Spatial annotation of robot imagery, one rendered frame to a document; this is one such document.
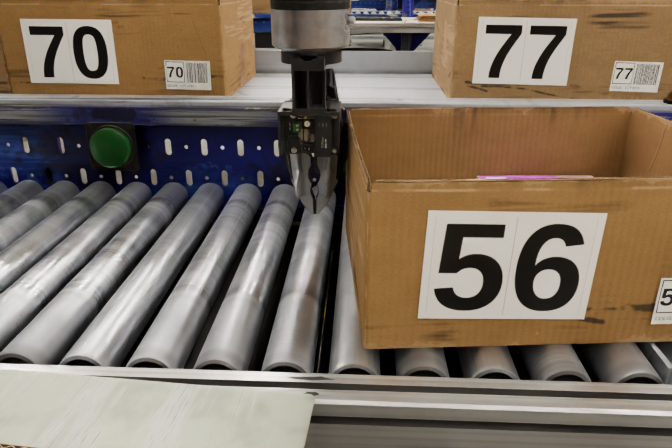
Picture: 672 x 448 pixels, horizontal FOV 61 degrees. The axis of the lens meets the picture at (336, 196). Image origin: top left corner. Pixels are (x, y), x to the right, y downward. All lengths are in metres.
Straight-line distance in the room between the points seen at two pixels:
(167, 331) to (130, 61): 0.59
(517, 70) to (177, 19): 0.58
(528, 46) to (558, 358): 0.59
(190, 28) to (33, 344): 0.59
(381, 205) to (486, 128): 0.34
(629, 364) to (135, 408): 0.44
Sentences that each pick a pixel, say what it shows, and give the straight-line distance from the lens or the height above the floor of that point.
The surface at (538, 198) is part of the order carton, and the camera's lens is 0.52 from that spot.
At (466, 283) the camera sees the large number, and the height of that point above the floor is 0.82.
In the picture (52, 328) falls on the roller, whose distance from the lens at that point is 0.66.
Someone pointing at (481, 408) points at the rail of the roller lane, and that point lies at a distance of 0.52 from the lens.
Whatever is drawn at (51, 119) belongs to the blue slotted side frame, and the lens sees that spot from 1.09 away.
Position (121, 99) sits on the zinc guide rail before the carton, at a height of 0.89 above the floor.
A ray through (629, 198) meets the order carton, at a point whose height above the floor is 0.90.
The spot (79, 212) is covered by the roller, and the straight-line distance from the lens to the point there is 0.97.
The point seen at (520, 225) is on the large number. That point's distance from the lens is 0.52.
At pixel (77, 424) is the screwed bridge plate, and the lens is 0.52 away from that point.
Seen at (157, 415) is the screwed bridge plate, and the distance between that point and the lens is 0.51.
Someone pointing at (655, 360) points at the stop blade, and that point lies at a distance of 0.65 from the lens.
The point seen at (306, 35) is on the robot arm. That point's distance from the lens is 0.64.
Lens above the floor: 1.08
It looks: 21 degrees down
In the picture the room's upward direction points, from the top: straight up
